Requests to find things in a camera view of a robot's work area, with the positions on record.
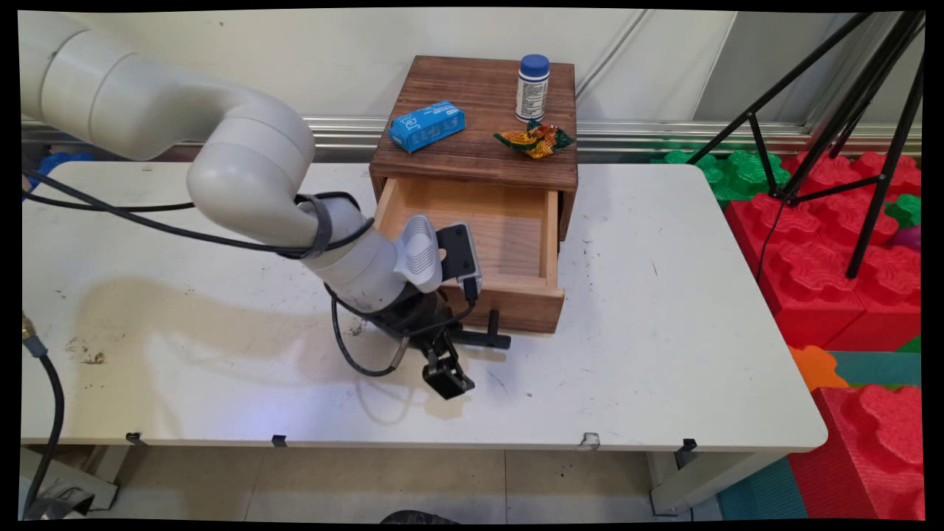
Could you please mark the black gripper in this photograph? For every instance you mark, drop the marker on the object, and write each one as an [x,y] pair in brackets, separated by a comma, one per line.
[409,317]

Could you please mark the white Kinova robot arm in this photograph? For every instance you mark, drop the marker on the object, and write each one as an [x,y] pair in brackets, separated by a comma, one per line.
[251,177]

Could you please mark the dark round object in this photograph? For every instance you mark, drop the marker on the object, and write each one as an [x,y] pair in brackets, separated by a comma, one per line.
[417,518]

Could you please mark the white tape scrap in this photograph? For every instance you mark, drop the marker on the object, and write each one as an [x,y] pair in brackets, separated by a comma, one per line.
[588,441]

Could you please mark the small blue cardboard box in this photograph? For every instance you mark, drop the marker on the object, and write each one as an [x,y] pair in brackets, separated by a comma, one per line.
[428,127]

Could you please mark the crumpled colourful snack packet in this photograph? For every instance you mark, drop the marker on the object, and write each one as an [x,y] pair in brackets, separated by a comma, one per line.
[537,140]

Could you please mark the brown wooden drawer cabinet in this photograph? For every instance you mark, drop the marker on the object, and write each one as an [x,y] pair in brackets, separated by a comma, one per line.
[487,96]

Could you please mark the white table leg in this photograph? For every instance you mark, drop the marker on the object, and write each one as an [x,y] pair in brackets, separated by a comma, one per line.
[700,483]
[74,479]

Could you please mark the white bottle with blue cap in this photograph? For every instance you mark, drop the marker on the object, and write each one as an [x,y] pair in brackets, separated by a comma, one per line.
[532,92]

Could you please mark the teal foam block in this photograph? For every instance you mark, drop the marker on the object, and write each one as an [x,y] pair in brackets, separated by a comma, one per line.
[767,490]

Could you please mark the large green foam block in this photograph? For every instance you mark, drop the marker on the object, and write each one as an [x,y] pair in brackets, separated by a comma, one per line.
[737,173]

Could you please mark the orange foam piece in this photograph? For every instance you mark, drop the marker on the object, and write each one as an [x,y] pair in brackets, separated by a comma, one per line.
[811,369]

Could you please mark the red foam building block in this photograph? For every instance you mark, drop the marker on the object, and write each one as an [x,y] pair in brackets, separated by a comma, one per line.
[870,457]
[818,295]
[826,173]
[796,221]

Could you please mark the teal foam mat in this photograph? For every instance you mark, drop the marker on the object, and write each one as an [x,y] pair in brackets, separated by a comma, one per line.
[877,369]

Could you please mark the blue foam block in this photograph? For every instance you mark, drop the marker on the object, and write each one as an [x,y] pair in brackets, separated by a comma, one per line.
[51,164]

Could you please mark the black tripod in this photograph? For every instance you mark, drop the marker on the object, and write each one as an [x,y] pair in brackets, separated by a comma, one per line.
[886,173]

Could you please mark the purple foam piece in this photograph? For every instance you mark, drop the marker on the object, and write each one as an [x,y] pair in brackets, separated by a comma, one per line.
[911,237]

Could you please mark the small green foam block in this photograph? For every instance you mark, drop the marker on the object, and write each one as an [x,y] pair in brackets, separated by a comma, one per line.
[906,210]

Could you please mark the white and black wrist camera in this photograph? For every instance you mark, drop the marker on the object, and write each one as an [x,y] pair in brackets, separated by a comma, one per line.
[420,254]

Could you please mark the aluminium wall rail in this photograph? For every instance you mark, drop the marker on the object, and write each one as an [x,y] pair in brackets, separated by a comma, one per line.
[634,136]

